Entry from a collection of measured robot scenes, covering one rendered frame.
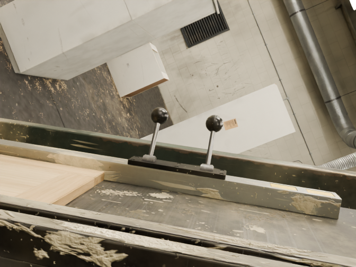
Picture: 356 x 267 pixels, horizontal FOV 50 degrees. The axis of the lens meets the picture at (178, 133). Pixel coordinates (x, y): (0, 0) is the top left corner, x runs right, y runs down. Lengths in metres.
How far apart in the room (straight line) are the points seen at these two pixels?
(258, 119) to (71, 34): 2.24
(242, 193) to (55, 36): 2.74
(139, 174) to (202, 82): 8.12
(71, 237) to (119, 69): 5.57
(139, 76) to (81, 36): 2.67
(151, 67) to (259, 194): 5.08
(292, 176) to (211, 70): 7.92
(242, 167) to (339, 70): 8.13
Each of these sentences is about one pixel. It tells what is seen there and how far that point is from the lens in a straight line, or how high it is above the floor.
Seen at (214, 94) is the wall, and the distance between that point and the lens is 8.83.
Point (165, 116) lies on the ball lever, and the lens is 0.82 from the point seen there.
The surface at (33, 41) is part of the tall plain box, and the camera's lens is 3.42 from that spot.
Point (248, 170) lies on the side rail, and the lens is 1.00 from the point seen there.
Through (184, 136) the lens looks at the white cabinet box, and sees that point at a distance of 4.47.
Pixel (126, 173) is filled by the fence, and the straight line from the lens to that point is 0.79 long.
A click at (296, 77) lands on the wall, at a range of 8.90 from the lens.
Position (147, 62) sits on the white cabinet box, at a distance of 5.79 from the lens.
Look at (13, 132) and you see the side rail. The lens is 1.16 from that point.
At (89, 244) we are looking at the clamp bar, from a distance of 0.36.
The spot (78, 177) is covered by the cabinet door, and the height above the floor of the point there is 1.29.
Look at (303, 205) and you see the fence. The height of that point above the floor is 1.65.
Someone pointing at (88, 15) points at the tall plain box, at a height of 0.78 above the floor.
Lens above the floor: 1.61
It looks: 10 degrees down
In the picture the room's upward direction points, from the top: 68 degrees clockwise
